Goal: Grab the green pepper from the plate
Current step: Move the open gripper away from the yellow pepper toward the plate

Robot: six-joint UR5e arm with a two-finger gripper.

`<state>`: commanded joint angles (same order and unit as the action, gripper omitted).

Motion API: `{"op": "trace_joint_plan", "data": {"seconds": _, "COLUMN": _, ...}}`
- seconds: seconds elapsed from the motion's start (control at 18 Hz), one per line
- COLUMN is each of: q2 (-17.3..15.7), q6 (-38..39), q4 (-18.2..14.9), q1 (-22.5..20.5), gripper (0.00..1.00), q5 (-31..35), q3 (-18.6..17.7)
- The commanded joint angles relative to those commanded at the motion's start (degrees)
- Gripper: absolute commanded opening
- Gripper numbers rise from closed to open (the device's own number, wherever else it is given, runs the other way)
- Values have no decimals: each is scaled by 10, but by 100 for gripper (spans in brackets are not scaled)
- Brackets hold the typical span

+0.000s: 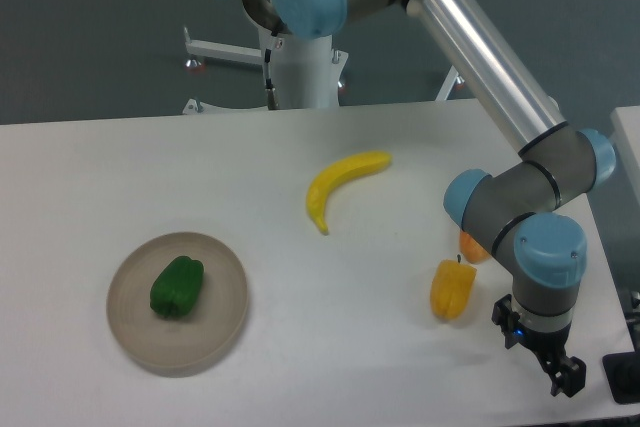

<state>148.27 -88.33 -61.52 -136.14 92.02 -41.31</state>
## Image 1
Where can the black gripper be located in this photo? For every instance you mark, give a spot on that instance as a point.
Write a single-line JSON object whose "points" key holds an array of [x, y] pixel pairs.
{"points": [[546, 338]]}

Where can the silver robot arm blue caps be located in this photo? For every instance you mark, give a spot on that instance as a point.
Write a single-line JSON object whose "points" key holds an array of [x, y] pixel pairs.
{"points": [[514, 216]]}

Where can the yellow orange bell pepper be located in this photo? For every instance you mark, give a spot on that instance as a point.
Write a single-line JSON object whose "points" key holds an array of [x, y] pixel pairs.
{"points": [[451, 288]]}

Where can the beige round plate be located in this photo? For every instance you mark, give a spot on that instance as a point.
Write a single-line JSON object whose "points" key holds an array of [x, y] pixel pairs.
{"points": [[178, 347]]}

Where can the green bell pepper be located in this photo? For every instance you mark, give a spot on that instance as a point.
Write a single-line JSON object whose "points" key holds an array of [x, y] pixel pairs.
{"points": [[176, 290]]}

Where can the black device at table edge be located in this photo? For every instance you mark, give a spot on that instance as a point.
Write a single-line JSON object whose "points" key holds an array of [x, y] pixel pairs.
{"points": [[622, 369]]}

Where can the orange fruit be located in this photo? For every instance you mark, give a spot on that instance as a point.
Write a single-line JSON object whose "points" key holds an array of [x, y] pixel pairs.
{"points": [[471, 250]]}

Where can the white table at right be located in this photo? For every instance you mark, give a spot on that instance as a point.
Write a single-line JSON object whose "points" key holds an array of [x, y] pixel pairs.
{"points": [[625, 121]]}

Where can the yellow banana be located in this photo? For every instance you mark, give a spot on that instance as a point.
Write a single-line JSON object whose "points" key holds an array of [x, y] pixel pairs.
{"points": [[335, 176]]}

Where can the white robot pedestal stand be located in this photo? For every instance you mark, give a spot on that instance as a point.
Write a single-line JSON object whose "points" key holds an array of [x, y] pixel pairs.
{"points": [[385, 59]]}

